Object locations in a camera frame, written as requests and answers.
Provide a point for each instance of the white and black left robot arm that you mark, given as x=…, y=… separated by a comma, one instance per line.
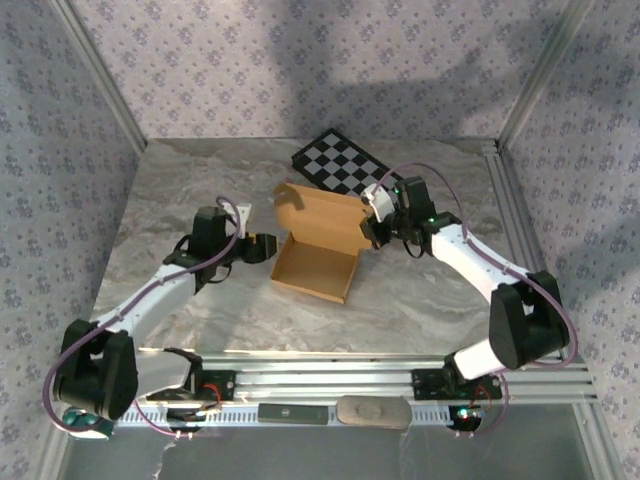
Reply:
x=150, y=300

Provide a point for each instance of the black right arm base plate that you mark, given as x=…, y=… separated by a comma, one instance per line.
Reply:
x=425, y=385

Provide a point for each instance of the grey oval metal plate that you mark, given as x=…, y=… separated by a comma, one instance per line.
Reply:
x=374, y=412

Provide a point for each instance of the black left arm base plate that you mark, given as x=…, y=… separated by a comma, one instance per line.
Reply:
x=227, y=385

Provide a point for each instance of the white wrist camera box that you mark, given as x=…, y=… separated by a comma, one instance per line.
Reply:
x=243, y=212
x=380, y=200

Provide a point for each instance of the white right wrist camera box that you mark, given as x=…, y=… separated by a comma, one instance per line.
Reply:
x=380, y=200

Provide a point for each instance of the black and white checkerboard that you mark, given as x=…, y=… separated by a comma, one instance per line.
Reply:
x=340, y=162

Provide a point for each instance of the black controller board with LED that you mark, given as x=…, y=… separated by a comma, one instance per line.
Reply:
x=465, y=421

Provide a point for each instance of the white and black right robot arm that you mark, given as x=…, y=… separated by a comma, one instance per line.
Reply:
x=475, y=265

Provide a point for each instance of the brown cardboard paper box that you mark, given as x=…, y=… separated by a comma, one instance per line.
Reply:
x=315, y=270

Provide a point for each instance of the long aluminium base rail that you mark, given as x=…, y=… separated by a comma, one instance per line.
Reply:
x=325, y=380

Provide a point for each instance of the aluminium corner post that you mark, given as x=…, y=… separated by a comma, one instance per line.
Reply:
x=545, y=65
x=105, y=80

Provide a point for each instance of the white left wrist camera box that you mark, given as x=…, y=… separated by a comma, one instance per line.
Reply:
x=243, y=212

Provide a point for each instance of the green tape roll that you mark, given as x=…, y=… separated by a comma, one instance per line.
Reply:
x=75, y=422

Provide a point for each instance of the aluminium side rail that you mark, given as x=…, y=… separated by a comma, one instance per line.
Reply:
x=520, y=235

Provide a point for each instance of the black rectangular flat device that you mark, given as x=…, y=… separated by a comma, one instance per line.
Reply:
x=293, y=414

